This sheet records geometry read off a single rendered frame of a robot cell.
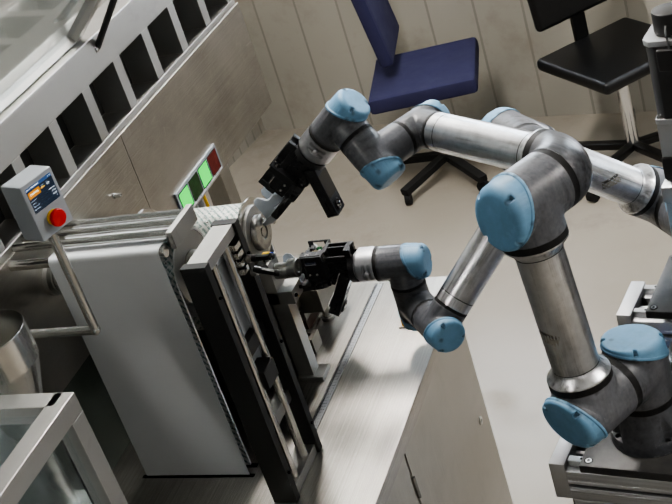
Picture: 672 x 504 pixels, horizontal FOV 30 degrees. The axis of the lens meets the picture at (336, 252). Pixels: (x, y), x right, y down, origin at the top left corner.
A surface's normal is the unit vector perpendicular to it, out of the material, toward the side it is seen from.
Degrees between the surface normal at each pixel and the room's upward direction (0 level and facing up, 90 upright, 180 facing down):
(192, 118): 90
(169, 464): 90
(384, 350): 0
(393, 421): 0
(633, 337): 7
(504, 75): 90
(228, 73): 90
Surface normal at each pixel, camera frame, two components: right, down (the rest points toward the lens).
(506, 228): -0.77, 0.39
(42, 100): 0.92, -0.08
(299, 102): -0.43, 0.56
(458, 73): -0.28, -0.83
